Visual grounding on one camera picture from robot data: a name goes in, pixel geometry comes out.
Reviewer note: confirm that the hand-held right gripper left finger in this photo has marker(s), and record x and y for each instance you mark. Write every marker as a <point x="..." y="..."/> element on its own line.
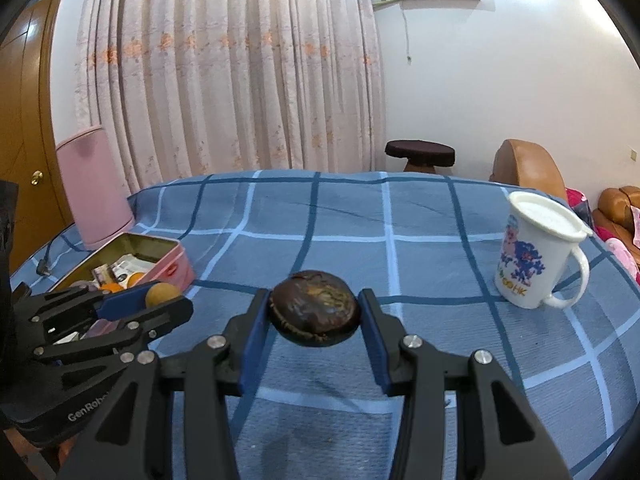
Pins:
<point x="252" y="345"/>

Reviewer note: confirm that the pink flowered curtain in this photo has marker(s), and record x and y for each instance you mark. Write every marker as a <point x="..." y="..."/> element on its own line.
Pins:
<point x="225" y="70"/>

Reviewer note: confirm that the printed paper leaflet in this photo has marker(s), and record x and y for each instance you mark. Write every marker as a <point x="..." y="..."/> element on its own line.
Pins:
<point x="131" y="264"/>

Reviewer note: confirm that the brass door knob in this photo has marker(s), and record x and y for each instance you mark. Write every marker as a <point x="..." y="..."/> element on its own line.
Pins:
<point x="37" y="177"/>

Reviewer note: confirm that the pink electric kettle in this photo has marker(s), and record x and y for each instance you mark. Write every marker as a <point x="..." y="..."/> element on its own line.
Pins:
<point x="92" y="190"/>

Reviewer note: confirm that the white wall socket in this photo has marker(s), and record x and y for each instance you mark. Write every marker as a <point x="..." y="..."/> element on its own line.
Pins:
<point x="634" y="154"/>

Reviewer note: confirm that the dark brown round stool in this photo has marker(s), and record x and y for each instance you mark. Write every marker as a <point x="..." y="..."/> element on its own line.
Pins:
<point x="420" y="152"/>

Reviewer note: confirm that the orange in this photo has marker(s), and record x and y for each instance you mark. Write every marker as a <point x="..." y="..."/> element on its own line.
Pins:
<point x="136" y="280"/>
<point x="112" y="287"/>

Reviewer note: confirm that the white printed cup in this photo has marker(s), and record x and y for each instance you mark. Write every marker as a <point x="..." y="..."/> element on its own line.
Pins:
<point x="535" y="255"/>

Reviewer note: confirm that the dark cloth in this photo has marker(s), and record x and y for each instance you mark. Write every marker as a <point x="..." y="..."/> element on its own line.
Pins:
<point x="6" y="250"/>

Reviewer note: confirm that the red pink cloth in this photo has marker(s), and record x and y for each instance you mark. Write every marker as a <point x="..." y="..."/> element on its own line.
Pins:
<point x="579" y="205"/>

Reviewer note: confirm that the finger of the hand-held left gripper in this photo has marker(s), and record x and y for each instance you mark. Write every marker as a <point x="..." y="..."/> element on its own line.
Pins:
<point x="165" y="314"/>
<point x="120" y="306"/>

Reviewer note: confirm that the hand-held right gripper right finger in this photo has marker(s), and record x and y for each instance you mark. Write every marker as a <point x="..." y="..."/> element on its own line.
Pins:
<point x="377" y="350"/>

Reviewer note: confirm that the dark wrinkled passion fruit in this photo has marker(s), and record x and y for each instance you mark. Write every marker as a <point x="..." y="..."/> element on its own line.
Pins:
<point x="315" y="307"/>

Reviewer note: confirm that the pink metal tin box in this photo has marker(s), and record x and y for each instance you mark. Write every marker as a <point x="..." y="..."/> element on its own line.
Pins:
<point x="170" y="265"/>

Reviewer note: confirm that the brown leather sofa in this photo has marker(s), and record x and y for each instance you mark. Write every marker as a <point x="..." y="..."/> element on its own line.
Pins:
<point x="612" y="205"/>

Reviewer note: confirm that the small yellow round fruit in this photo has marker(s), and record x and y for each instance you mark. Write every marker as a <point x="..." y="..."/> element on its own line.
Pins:
<point x="162" y="294"/>

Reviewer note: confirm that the wooden door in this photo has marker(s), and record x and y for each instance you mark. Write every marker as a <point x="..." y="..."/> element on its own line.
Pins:
<point x="30" y="110"/>

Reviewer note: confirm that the blue checked tablecloth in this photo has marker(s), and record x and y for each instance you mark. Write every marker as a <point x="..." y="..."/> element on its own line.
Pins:
<point x="400" y="240"/>

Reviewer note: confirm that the brown leather armchair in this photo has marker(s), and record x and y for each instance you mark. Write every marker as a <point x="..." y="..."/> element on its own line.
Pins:
<point x="525" y="165"/>

